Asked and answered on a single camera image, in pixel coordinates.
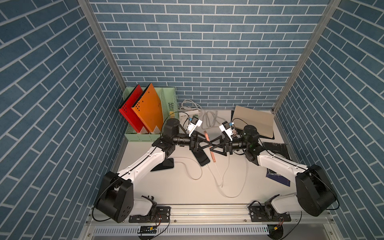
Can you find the orange folder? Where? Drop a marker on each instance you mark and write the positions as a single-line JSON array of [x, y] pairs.
[[149, 109]]

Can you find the red folder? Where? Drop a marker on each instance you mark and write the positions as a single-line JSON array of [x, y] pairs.
[[128, 113]]

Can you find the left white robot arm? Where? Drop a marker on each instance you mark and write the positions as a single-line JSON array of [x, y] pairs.
[[116, 193]]

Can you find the phone with pink case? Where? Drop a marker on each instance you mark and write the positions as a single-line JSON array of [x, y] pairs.
[[212, 154]]

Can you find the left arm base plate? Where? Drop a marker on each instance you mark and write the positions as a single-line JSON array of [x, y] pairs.
[[161, 214]]

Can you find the beige notebook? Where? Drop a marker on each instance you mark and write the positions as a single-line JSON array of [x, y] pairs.
[[263, 121]]

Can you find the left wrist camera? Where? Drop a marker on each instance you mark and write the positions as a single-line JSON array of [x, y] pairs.
[[194, 123]]

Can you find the phone lying left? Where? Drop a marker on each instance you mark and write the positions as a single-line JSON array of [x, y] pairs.
[[165, 165]]

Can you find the phone with green case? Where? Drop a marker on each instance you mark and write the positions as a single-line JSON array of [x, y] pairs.
[[201, 157]]

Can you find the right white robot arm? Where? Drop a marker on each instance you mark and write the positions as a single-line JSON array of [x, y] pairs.
[[314, 193]]

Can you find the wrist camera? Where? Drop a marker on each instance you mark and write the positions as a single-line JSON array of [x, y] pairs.
[[194, 123], [227, 129]]

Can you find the white power strip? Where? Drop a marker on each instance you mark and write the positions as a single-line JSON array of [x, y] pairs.
[[185, 114]]

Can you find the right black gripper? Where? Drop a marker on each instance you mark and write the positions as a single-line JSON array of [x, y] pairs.
[[228, 147]]

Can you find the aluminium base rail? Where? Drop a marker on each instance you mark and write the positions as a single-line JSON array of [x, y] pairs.
[[232, 214]]

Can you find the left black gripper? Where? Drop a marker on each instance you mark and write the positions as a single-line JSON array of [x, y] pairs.
[[192, 146]]

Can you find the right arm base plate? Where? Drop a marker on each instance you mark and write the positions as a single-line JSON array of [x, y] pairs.
[[259, 214]]

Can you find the green file organizer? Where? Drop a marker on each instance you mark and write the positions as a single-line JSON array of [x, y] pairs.
[[169, 107]]

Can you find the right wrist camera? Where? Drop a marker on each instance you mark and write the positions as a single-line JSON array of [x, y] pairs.
[[227, 129]]

